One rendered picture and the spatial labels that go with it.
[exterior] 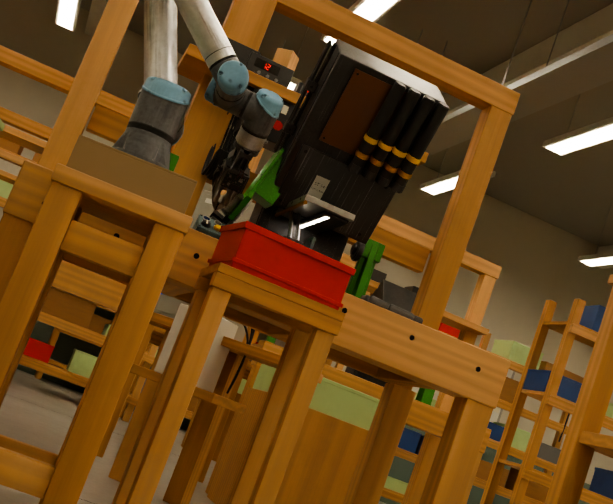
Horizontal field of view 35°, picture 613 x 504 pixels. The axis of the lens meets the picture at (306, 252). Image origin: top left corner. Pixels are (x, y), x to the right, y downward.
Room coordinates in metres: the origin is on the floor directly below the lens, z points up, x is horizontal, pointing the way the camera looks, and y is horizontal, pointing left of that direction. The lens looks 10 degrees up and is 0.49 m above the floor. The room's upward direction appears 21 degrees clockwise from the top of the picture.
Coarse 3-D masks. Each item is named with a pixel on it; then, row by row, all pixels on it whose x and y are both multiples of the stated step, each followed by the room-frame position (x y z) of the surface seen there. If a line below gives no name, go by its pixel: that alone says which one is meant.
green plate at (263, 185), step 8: (280, 152) 2.92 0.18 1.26; (272, 160) 2.93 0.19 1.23; (280, 160) 2.93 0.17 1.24; (264, 168) 2.98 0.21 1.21; (272, 168) 2.93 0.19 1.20; (264, 176) 2.91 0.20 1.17; (272, 176) 2.93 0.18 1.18; (256, 184) 2.91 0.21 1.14; (264, 184) 2.93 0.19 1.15; (272, 184) 2.93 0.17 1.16; (256, 192) 2.93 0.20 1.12; (264, 192) 2.93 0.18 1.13; (272, 192) 2.94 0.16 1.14; (256, 200) 3.00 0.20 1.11; (264, 200) 2.95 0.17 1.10; (272, 200) 2.94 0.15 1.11
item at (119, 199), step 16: (64, 176) 2.12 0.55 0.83; (80, 176) 2.13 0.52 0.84; (96, 192) 2.14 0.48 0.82; (112, 192) 2.14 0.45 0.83; (128, 192) 2.15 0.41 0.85; (96, 208) 2.30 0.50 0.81; (112, 208) 2.21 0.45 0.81; (128, 208) 2.15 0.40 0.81; (144, 208) 2.16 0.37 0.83; (160, 208) 2.16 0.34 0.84; (128, 224) 2.37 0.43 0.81; (144, 224) 2.27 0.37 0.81; (176, 224) 2.17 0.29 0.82
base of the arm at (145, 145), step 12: (132, 132) 2.25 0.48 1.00; (144, 132) 2.25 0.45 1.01; (156, 132) 2.25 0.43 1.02; (120, 144) 2.27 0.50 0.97; (132, 144) 2.24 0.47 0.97; (144, 144) 2.24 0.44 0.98; (156, 144) 2.25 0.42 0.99; (168, 144) 2.28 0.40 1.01; (144, 156) 2.23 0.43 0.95; (156, 156) 2.26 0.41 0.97; (168, 156) 2.29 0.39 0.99; (168, 168) 2.29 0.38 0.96
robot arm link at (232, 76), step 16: (176, 0) 2.29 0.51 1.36; (192, 0) 2.27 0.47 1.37; (192, 16) 2.28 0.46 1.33; (208, 16) 2.28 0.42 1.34; (192, 32) 2.30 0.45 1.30; (208, 32) 2.28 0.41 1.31; (208, 48) 2.29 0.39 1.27; (224, 48) 2.28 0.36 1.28; (208, 64) 2.31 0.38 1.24; (224, 64) 2.27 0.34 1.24; (240, 64) 2.27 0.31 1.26; (224, 80) 2.27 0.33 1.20; (240, 80) 2.27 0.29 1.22; (224, 96) 2.35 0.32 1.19; (240, 96) 2.35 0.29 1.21
